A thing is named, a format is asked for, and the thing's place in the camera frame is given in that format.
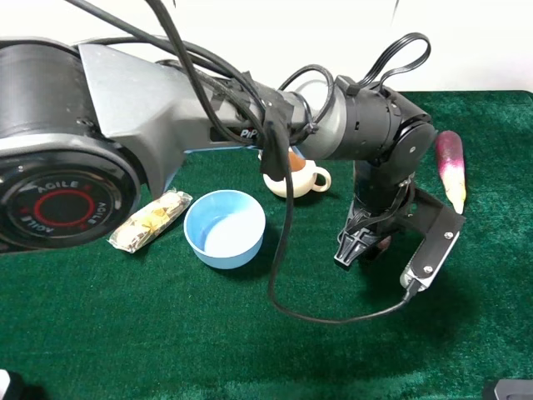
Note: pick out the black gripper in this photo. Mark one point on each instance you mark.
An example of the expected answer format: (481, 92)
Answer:
(359, 239)

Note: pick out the small purple cabbage ball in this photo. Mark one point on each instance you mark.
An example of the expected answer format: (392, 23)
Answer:
(383, 245)

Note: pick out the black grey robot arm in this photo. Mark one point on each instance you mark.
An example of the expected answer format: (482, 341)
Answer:
(84, 128)

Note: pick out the grey object bottom right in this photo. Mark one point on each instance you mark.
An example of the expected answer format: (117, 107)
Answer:
(508, 389)

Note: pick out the cream ceramic teapot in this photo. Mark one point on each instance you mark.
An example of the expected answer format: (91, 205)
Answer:
(306, 176)

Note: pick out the blue plastic bowl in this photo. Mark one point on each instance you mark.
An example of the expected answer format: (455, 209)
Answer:
(225, 228)

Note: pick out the purple toy eggplant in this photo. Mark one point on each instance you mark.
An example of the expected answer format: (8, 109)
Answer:
(451, 168)

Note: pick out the wrapped gold chocolates packet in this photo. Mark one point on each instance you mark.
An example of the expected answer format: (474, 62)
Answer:
(149, 222)

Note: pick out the green felt table cloth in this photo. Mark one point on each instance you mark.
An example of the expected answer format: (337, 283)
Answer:
(94, 323)

